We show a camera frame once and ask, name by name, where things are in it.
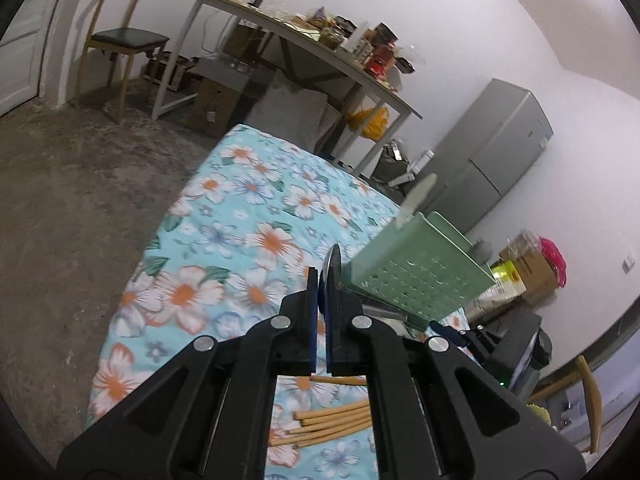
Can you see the glass jar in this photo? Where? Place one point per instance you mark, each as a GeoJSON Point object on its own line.
{"type": "Point", "coordinates": [332, 36]}

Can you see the dark trash can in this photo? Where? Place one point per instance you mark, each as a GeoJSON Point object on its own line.
{"type": "Point", "coordinates": [483, 251]}

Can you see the wall socket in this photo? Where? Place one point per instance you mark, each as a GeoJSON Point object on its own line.
{"type": "Point", "coordinates": [628, 265]}

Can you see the green fabric bag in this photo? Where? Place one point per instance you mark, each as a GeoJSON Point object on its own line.
{"type": "Point", "coordinates": [387, 167]}

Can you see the green perforated utensil holder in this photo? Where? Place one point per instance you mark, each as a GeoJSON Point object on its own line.
{"type": "Point", "coordinates": [425, 270]}

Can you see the yellow green rice sack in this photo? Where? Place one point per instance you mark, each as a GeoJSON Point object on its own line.
{"type": "Point", "coordinates": [505, 280]}

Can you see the large cardboard box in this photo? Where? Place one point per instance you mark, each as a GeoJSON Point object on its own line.
{"type": "Point", "coordinates": [535, 275]}

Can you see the pink bag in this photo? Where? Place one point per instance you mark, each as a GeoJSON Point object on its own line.
{"type": "Point", "coordinates": [552, 260]}

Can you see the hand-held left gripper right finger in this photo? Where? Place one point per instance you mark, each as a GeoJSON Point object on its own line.
{"type": "Point", "coordinates": [328, 340]}

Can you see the small oven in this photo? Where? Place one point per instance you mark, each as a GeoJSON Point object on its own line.
{"type": "Point", "coordinates": [167, 72]}

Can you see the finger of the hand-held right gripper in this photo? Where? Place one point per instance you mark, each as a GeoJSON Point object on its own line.
{"type": "Point", "coordinates": [487, 347]}
{"type": "Point", "coordinates": [450, 332]}

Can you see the white door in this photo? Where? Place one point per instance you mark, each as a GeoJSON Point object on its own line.
{"type": "Point", "coordinates": [20, 50]}

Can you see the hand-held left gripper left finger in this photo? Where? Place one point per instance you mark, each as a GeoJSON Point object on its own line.
{"type": "Point", "coordinates": [313, 335]}

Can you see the white carton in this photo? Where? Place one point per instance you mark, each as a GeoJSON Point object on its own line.
{"type": "Point", "coordinates": [360, 45]}

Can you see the white rice paddle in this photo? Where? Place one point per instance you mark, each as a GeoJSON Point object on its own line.
{"type": "Point", "coordinates": [420, 195]}

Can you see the grey refrigerator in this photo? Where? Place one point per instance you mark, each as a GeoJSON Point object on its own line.
{"type": "Point", "coordinates": [490, 160]}

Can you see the floral blue tablecloth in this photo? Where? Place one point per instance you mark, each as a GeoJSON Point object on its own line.
{"type": "Point", "coordinates": [240, 240]}

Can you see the grey side table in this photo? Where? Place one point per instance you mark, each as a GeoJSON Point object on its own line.
{"type": "Point", "coordinates": [176, 60]}

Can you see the yellow plastic bag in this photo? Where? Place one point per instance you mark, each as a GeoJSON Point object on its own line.
{"type": "Point", "coordinates": [370, 122]}

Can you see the red drink bottle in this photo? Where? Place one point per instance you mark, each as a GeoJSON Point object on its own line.
{"type": "Point", "coordinates": [380, 62]}

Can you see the clear plastic bag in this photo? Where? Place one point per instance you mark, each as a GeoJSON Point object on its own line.
{"type": "Point", "coordinates": [522, 245]}

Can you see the grey pillow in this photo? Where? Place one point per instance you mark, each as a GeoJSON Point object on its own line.
{"type": "Point", "coordinates": [290, 110]}

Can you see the white plastic appliance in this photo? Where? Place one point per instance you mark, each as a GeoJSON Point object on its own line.
{"type": "Point", "coordinates": [407, 177]}

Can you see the grey storage box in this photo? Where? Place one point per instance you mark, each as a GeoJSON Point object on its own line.
{"type": "Point", "coordinates": [220, 72]}

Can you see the wooden chair with dark seat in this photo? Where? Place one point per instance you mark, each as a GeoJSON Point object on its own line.
{"type": "Point", "coordinates": [127, 37]}

